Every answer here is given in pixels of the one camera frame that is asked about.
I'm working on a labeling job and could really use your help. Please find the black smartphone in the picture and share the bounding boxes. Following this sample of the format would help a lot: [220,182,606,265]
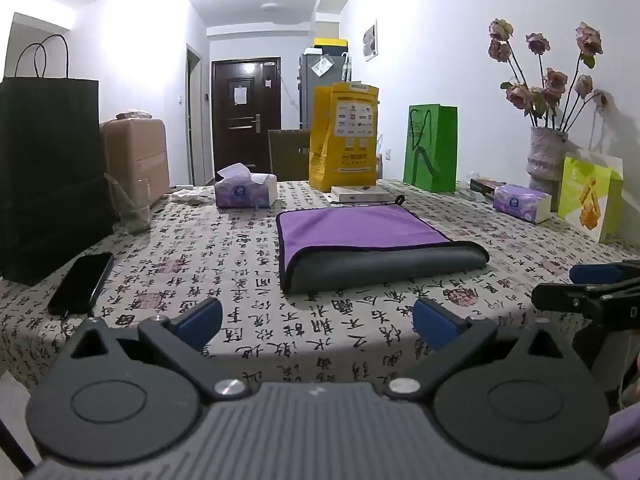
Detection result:
[47,252,116,318]

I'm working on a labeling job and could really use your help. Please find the clear drinking glass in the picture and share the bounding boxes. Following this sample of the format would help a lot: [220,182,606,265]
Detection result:
[104,172,152,234]

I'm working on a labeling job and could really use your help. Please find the grey textured vase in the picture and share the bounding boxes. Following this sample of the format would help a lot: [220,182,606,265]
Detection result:
[528,126,571,212]

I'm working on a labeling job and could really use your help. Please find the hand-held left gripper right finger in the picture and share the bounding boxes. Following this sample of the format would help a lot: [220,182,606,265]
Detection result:
[386,297,574,401]

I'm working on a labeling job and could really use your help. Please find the green paper bag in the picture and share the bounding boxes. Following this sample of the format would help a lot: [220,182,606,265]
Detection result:
[402,104,459,194]

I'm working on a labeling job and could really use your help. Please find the dried pink roses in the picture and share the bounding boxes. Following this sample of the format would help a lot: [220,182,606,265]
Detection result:
[488,18,609,134]

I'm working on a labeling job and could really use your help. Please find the purple cloth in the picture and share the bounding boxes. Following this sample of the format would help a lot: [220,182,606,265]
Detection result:
[597,407,640,480]

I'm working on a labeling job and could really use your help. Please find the purple tissue pack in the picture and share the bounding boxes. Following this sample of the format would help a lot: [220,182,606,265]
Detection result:
[493,184,552,225]
[214,163,278,210]

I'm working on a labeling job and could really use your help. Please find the small dark box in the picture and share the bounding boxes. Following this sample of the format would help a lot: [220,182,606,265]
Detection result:
[469,177,507,199]

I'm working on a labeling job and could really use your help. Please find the yellow paper bag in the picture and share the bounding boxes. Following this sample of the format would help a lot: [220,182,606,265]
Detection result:
[308,81,380,192]

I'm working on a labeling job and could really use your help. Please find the grey refrigerator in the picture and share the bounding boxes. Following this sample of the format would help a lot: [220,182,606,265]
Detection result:
[298,52,347,132]

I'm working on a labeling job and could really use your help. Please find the wall picture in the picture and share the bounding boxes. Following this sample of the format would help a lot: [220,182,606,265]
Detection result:
[363,19,379,63]

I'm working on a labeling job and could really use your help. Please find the flat white box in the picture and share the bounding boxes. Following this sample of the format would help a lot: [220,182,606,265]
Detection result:
[330,184,397,205]

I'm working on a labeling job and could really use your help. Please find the yellow-green gift bag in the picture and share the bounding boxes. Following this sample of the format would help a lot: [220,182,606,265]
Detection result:
[557,152,625,245]

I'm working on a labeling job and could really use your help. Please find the purple and grey towel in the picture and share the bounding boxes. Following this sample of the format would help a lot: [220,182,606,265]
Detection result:
[275,203,490,294]

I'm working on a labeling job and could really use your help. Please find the crumpled white paper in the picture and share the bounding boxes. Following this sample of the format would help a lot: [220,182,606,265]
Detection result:
[169,184,217,207]

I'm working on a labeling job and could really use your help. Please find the dark brown door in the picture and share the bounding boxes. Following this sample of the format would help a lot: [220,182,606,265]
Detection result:
[210,57,281,184]

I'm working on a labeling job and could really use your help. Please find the brown cardboard box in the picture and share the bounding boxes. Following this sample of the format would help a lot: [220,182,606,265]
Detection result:
[99,118,170,211]

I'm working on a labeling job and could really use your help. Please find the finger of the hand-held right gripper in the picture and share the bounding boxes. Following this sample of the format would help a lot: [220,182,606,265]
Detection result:
[531,283,607,322]
[569,263,632,285]

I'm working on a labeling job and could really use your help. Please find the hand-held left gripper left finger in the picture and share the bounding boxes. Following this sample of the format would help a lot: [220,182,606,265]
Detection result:
[64,298,252,401]

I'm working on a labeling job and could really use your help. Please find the black paper bag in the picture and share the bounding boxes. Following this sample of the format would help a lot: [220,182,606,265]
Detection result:
[0,34,117,287]

